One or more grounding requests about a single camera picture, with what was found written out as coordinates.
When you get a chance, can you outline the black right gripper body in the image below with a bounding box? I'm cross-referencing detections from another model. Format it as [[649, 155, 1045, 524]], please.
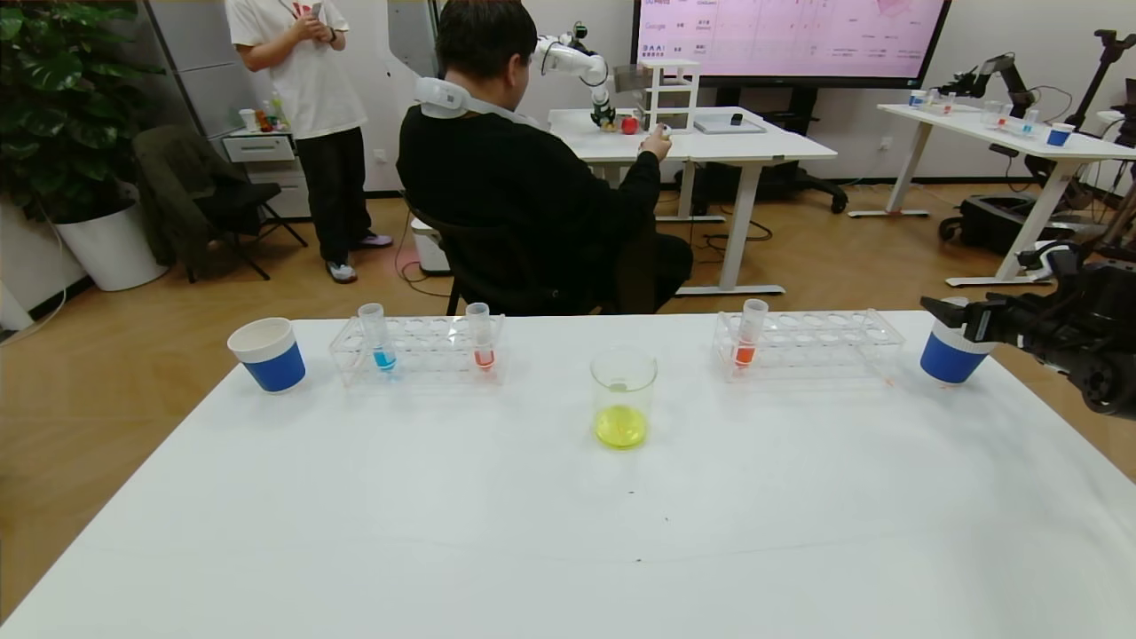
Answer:
[[963, 292, 1027, 348]]

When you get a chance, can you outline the blue pigment test tube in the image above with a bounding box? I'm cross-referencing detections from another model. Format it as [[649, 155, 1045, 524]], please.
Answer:
[[357, 303, 398, 373]]

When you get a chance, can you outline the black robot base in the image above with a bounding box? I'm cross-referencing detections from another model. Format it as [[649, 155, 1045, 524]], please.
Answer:
[[937, 195, 1106, 267]]

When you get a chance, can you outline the clear acrylic test tube rack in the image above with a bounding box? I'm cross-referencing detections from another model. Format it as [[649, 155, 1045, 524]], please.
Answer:
[[328, 314, 507, 388], [713, 309, 906, 383]]

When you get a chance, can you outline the red pigment test tube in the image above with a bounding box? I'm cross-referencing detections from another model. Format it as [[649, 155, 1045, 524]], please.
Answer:
[[732, 299, 769, 368], [465, 303, 494, 372]]

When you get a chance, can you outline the glass beaker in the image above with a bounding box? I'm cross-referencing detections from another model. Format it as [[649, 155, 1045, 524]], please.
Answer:
[[590, 348, 659, 451]]

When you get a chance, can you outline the blue white paper cup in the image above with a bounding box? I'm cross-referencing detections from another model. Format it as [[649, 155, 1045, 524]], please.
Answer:
[[919, 306, 995, 385], [227, 317, 307, 394]]

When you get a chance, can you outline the white desk with lab items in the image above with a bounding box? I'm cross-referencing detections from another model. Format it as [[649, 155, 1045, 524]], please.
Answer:
[[846, 104, 1136, 289]]

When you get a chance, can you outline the black stand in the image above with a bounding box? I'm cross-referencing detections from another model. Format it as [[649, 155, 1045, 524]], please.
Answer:
[[1061, 32, 1136, 134]]

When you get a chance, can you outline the large display screen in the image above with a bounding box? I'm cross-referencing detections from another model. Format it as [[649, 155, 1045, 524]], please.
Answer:
[[631, 0, 951, 90]]

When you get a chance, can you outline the black office chair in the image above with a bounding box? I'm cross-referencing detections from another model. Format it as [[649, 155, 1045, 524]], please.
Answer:
[[404, 204, 658, 317]]

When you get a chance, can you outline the small white drawer unit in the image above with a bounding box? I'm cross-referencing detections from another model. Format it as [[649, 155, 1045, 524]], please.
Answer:
[[639, 59, 700, 134]]

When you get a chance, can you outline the seated person in black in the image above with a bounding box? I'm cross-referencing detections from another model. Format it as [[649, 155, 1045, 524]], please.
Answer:
[[396, 0, 694, 317]]

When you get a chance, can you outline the white box on floor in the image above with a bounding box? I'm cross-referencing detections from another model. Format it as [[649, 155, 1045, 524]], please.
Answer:
[[411, 218, 452, 276]]

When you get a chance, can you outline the white headset on neck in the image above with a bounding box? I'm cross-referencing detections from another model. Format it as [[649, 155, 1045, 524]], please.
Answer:
[[414, 77, 538, 125]]

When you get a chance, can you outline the standing person in white shirt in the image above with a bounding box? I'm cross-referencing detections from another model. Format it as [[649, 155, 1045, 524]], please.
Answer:
[[225, 0, 394, 285]]

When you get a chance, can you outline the white drawer cabinet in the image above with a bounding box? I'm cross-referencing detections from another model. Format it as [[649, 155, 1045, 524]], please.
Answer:
[[222, 131, 312, 220]]

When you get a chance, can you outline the dark chair with jacket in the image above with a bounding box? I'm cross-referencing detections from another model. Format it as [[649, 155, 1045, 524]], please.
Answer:
[[133, 126, 309, 285]]

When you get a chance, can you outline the white plant pot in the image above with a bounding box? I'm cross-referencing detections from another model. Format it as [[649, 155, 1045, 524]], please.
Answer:
[[55, 202, 170, 293]]

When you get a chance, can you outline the green potted plant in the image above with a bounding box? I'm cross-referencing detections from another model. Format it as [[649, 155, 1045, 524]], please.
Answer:
[[0, 0, 156, 227]]

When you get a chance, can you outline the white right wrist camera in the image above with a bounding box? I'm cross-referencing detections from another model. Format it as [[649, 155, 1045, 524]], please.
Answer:
[[1016, 241, 1084, 280]]

